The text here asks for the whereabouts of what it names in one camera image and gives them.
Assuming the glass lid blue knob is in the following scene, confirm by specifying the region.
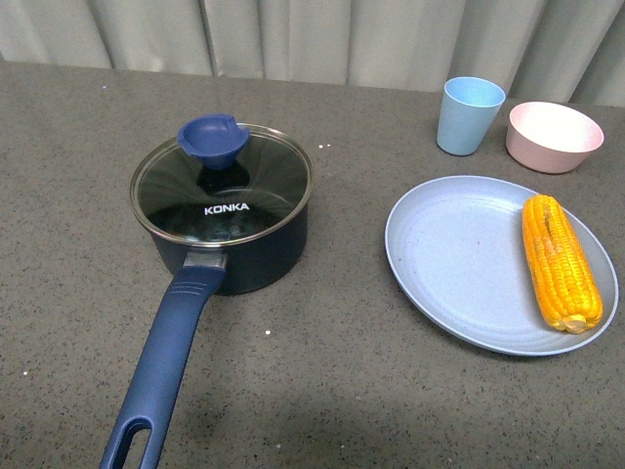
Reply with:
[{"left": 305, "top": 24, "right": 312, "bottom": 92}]
[{"left": 130, "top": 114, "right": 313, "bottom": 248}]

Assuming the yellow corn cob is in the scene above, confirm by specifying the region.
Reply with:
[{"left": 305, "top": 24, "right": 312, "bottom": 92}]
[{"left": 521, "top": 194, "right": 604, "bottom": 334}]

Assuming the dark blue saucepan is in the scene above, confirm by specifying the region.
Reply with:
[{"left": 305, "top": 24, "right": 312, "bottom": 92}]
[{"left": 100, "top": 204, "right": 308, "bottom": 468}]

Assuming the light blue plate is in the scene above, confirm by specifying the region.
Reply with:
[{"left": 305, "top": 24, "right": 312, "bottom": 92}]
[{"left": 385, "top": 175, "right": 619, "bottom": 357}]

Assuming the light blue cup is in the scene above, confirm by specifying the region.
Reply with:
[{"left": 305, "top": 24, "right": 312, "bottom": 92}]
[{"left": 437, "top": 76, "right": 506, "bottom": 156}]

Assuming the pink bowl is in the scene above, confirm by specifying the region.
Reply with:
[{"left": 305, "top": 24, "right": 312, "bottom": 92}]
[{"left": 506, "top": 102, "right": 604, "bottom": 174}]

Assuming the white curtain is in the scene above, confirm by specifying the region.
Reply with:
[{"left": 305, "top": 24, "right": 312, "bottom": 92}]
[{"left": 1, "top": 0, "right": 624, "bottom": 107}]

